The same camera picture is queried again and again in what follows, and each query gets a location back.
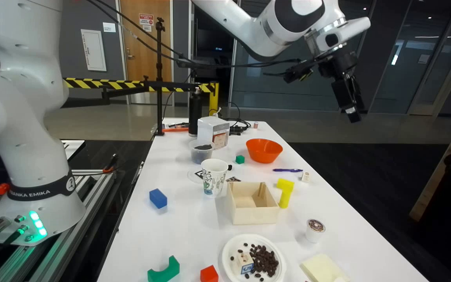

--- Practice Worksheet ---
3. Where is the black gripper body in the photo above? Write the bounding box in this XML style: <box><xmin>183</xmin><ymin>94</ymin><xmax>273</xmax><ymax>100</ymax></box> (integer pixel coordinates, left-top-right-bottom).
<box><xmin>320</xmin><ymin>45</ymin><xmax>363</xmax><ymax>108</ymax></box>

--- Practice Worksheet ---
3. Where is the blue pen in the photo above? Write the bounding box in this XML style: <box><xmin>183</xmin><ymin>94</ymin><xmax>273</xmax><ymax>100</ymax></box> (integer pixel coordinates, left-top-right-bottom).
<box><xmin>271</xmin><ymin>166</ymin><xmax>304</xmax><ymax>174</ymax></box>

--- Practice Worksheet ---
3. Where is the orange plastic bowl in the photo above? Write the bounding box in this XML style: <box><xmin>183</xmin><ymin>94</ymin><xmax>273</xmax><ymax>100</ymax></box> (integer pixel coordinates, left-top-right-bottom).
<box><xmin>244</xmin><ymin>136</ymin><xmax>285</xmax><ymax>164</ymax></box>

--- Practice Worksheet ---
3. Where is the yellow rectangular block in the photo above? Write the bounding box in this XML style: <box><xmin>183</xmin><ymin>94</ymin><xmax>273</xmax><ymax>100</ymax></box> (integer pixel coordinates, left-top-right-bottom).
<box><xmin>274</xmin><ymin>177</ymin><xmax>296</xmax><ymax>191</ymax></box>

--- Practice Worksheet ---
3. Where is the slanted wooden beam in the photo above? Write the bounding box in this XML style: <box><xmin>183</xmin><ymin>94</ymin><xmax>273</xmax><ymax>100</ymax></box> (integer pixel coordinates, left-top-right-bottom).
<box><xmin>409</xmin><ymin>100</ymin><xmax>451</xmax><ymax>224</ymax></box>

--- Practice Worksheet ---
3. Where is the yellow cylinder block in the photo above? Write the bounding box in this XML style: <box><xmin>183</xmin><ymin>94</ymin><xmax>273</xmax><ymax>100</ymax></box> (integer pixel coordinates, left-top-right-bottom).
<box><xmin>279</xmin><ymin>186</ymin><xmax>293</xmax><ymax>210</ymax></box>

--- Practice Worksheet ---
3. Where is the open wooden box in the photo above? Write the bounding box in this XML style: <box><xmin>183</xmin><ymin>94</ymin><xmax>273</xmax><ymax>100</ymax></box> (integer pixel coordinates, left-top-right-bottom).
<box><xmin>227</xmin><ymin>180</ymin><xmax>280</xmax><ymax>227</ymax></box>

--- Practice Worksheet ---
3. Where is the white cardboard box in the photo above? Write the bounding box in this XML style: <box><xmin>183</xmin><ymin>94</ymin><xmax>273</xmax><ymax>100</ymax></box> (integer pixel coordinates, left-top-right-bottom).
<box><xmin>196</xmin><ymin>116</ymin><xmax>232</xmax><ymax>152</ymax></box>

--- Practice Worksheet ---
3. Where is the patterned paper cup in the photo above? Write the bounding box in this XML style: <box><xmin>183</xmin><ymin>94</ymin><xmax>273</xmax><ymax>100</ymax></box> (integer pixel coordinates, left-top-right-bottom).
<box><xmin>199</xmin><ymin>158</ymin><xmax>230</xmax><ymax>199</ymax></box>

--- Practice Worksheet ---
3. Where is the black cylinder bottle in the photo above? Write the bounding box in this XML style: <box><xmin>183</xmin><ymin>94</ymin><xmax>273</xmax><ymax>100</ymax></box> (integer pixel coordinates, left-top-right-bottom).
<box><xmin>188</xmin><ymin>84</ymin><xmax>204</xmax><ymax>136</ymax></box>

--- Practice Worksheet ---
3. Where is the clear plastic container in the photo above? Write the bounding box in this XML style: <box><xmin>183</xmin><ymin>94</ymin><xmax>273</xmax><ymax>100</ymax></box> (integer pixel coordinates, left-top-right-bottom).
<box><xmin>190</xmin><ymin>142</ymin><xmax>215</xmax><ymax>164</ymax></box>

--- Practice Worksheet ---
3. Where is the pale yellow sponge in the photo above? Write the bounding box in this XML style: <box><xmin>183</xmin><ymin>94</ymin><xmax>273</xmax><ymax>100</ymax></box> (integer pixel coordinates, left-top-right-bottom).
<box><xmin>299</xmin><ymin>252</ymin><xmax>348</xmax><ymax>282</ymax></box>

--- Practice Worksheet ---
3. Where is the paper plate with coffee beans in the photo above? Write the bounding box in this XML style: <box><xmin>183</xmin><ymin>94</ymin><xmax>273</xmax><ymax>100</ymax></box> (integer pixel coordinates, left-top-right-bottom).
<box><xmin>219</xmin><ymin>232</ymin><xmax>288</xmax><ymax>282</ymax></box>

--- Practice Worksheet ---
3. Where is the wooden door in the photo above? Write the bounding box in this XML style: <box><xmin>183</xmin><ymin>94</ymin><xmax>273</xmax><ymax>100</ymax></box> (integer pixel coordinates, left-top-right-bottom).
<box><xmin>119</xmin><ymin>0</ymin><xmax>174</xmax><ymax>105</ymax></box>

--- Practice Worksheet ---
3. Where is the red white door sign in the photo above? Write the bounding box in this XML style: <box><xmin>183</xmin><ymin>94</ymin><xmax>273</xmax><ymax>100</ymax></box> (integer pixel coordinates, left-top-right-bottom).
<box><xmin>138</xmin><ymin>14</ymin><xmax>155</xmax><ymax>34</ymax></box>

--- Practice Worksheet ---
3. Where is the blue rectangular block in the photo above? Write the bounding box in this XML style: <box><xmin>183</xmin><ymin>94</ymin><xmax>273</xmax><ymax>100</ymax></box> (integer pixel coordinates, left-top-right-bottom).
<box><xmin>147</xmin><ymin>188</ymin><xmax>169</xmax><ymax>210</ymax></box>

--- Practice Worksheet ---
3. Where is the red block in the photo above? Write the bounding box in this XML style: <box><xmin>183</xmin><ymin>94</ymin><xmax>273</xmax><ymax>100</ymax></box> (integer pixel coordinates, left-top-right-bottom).
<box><xmin>199</xmin><ymin>263</ymin><xmax>221</xmax><ymax>282</ymax></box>

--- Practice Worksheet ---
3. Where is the red black screwdriver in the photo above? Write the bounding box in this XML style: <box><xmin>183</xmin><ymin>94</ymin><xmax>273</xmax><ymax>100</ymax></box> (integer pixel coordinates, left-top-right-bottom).
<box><xmin>100</xmin><ymin>152</ymin><xmax>119</xmax><ymax>175</ymax></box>

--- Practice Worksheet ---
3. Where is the green arch block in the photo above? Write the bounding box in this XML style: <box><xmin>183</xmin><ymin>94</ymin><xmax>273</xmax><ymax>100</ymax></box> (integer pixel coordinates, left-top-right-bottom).
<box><xmin>146</xmin><ymin>254</ymin><xmax>182</xmax><ymax>282</ymax></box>

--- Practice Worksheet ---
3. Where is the yellow black striped barrier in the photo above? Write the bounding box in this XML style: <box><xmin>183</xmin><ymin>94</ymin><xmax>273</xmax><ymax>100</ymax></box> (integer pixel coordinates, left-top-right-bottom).
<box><xmin>61</xmin><ymin>76</ymin><xmax>219</xmax><ymax>97</ymax></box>

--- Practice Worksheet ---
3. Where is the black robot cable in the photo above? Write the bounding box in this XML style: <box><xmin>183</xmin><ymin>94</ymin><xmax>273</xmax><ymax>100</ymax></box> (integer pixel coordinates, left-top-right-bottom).
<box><xmin>86</xmin><ymin>0</ymin><xmax>310</xmax><ymax>72</ymax></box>

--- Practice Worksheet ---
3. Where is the black cable bundle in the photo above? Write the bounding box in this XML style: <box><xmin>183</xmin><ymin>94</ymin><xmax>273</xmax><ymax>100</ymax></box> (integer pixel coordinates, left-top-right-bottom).
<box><xmin>229</xmin><ymin>119</ymin><xmax>251</xmax><ymax>134</ymax></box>

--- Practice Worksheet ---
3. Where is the orange handled tool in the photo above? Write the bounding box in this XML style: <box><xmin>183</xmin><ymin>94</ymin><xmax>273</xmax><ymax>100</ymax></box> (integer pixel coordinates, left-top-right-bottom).
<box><xmin>163</xmin><ymin>123</ymin><xmax>191</xmax><ymax>134</ymax></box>

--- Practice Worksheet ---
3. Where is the black camera tripod pole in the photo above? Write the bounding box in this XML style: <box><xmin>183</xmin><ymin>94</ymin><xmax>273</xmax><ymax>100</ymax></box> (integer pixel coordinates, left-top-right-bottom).
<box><xmin>150</xmin><ymin>15</ymin><xmax>169</xmax><ymax>138</ymax></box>

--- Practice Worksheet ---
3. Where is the white paper wall sign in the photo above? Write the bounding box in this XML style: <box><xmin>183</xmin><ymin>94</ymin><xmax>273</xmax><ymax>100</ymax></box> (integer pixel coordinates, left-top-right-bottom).
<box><xmin>80</xmin><ymin>28</ymin><xmax>110</xmax><ymax>73</ymax></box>

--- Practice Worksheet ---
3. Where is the aluminium mounting rail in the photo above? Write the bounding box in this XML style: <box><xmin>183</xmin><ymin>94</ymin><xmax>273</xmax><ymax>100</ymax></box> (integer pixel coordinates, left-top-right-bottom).
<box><xmin>0</xmin><ymin>169</ymin><xmax>118</xmax><ymax>282</ymax></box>

